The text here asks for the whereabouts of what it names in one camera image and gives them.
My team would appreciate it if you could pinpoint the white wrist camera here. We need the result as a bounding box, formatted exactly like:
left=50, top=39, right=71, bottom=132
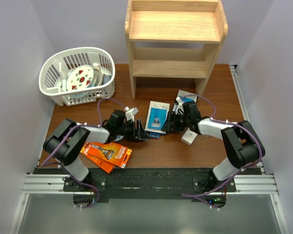
left=174, top=96, right=185, bottom=106
left=124, top=107, right=139, bottom=122

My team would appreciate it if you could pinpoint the blue patterned small bowl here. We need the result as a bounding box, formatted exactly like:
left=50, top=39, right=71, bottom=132
left=113, top=135, right=124, bottom=142

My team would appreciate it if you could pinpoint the blue razor box grey back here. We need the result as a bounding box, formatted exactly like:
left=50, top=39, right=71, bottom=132
left=177, top=90, right=198, bottom=102

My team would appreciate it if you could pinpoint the aluminium rail frame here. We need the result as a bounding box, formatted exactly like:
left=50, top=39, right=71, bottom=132
left=11, top=64, right=290, bottom=234

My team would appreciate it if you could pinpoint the orange razor package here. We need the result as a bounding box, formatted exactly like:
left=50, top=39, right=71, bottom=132
left=80, top=144, right=115, bottom=174
left=81, top=142, right=132, bottom=169

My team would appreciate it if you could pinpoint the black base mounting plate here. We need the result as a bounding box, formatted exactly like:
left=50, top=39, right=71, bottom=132
left=33, top=167, right=245, bottom=203

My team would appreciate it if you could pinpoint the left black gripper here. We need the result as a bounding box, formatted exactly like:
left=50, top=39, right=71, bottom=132
left=116, top=118, right=149, bottom=140

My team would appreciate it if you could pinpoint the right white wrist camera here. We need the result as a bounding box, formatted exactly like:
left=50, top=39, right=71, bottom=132
left=174, top=96, right=185, bottom=106

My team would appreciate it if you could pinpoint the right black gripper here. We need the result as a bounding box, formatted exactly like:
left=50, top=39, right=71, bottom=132
left=161, top=111, right=190, bottom=132

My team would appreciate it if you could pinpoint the white plastic dish basket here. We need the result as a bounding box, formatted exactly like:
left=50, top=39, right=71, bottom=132
left=39, top=47, right=115, bottom=106

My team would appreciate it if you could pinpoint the white plate with card suits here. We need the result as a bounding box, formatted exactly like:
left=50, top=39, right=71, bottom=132
left=66, top=64, right=95, bottom=91

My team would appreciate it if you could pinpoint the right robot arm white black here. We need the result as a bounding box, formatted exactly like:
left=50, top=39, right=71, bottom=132
left=161, top=101, right=266, bottom=193

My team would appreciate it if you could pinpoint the bottom orange razor package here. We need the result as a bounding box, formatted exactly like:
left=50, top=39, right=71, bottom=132
left=80, top=144, right=115, bottom=174

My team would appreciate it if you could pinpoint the top orange razor package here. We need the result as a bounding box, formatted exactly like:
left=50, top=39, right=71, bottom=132
left=81, top=142, right=132, bottom=169

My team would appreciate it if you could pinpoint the white slim razor box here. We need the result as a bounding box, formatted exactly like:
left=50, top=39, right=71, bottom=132
left=181, top=128, right=198, bottom=145

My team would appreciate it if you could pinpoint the wooden two-tier shelf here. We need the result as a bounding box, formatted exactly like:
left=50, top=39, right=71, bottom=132
left=125, top=0, right=228, bottom=97

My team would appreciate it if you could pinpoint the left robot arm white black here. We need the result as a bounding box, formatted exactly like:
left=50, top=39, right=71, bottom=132
left=41, top=108, right=150, bottom=191

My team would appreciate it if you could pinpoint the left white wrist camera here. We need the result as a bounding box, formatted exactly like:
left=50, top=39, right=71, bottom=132
left=124, top=107, right=139, bottom=122

